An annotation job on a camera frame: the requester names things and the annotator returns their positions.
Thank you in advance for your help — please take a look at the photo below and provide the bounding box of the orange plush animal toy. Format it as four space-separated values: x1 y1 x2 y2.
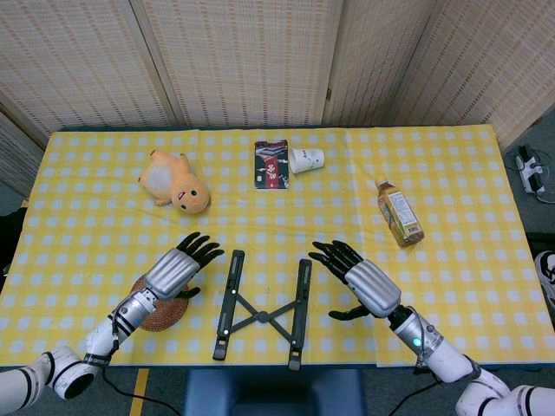
138 148 211 215

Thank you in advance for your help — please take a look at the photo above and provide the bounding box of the round brown woven coaster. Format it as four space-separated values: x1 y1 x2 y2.
129 276 191 333

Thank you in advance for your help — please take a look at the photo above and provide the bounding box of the white paper cup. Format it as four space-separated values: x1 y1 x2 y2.
289 147 326 175

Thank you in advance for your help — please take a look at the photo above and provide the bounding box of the yellow floor tape strip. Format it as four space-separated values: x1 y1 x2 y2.
128 367 151 416

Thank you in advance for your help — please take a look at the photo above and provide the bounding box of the woven bamboo screen panel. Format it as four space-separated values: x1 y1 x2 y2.
0 0 179 140
129 0 346 129
0 101 49 187
389 0 555 148
323 0 439 127

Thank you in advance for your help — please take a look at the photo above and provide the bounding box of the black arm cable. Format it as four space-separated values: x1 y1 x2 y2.
101 366 174 416
387 379 444 416

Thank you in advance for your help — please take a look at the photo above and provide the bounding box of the white power strip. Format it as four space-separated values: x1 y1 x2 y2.
514 146 547 195

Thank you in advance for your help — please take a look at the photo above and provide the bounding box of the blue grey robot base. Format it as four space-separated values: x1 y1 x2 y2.
181 367 368 416

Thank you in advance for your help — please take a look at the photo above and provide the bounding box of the black folding laptop stand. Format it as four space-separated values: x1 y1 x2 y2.
212 249 313 372

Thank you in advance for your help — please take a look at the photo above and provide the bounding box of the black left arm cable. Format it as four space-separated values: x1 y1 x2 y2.
101 366 174 416

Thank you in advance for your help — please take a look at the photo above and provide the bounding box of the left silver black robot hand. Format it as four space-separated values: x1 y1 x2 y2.
142 231 225 302

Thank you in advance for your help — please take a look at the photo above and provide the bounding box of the plastic tea bottle yellow label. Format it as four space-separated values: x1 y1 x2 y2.
375 176 426 250

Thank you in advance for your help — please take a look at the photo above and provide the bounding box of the yellow white checkered tablecloth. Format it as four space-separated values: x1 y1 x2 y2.
0 125 555 368

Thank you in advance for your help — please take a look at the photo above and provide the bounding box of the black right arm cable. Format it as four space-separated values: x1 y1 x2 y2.
387 379 444 416

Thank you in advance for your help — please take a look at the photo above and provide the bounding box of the black white sneaker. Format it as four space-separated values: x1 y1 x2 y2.
533 250 555 311

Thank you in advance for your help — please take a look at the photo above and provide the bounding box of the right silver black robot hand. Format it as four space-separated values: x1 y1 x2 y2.
307 240 402 322

